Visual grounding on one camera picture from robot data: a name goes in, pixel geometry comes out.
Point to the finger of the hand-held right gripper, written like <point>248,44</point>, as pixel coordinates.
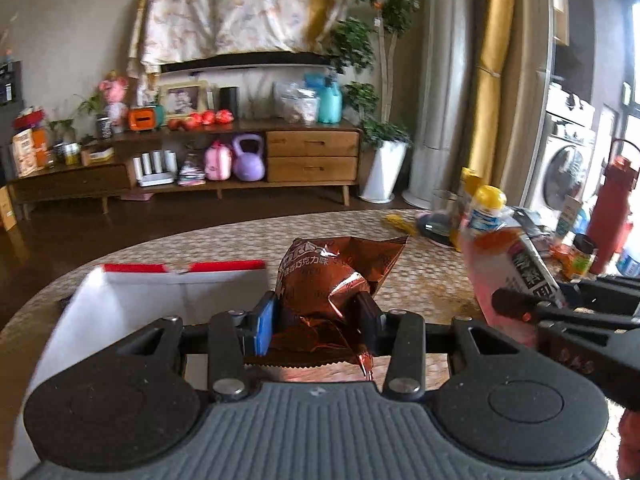
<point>610,290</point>
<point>515,305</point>

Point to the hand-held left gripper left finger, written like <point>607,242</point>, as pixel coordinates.
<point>265,325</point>

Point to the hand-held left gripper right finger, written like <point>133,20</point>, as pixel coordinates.
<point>369,325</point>

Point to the orange juice bottle yellow cap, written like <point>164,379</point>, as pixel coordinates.
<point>495,270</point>

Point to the brown foil snack bag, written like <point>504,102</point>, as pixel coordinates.
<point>330,270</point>

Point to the person's right hand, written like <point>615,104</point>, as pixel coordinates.
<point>631,445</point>

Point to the blue wet wipes pack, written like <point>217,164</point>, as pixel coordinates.
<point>630,262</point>

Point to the black lid glass jar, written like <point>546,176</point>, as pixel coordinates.
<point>580,257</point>

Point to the red water bottle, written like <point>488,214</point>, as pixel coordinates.
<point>607,210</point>

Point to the black booklet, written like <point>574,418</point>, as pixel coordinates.
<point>527,222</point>

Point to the yellow lid supplement bottle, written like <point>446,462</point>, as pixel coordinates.
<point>487,210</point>

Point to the small yellow wrapper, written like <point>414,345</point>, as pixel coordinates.
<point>400,224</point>

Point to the dark round coaster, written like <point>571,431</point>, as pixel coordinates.
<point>432,230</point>

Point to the clear drinking glass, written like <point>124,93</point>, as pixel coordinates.
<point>442,205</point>

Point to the white washing machine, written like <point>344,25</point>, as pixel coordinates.
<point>562,170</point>

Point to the potted green plant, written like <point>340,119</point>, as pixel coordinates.
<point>385,170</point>

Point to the purple kettlebell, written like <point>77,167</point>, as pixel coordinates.
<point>248,162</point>

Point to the pink toy bag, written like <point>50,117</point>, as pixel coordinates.
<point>218,162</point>

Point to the wooden television cabinet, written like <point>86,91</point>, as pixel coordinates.
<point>310,152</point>

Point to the row of red ornaments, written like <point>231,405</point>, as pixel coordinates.
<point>207,118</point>

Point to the yellow curtain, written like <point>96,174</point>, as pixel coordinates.
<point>492,85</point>

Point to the clear plastic bag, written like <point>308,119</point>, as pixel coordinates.
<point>297,105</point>

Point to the teal plastic container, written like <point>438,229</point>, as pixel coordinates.
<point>330,102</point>

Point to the black cylinder speaker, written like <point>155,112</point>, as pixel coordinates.
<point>228,100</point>

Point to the white standing air conditioner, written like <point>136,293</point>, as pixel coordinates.
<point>440,85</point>

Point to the small cardboard box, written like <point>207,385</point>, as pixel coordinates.
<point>97,156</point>

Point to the orange teal box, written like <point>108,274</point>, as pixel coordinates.
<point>145,119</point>

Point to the small plant dark pot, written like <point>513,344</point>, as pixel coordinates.
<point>103,127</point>

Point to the black television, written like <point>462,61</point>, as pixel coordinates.
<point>240,61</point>

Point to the pink doll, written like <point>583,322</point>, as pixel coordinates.
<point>114,92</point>

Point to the orange printed carton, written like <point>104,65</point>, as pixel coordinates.
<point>25,155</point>

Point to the floral cover cloth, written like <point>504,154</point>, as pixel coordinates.
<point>225,5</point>

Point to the photo frame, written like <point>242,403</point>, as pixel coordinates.
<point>182,100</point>

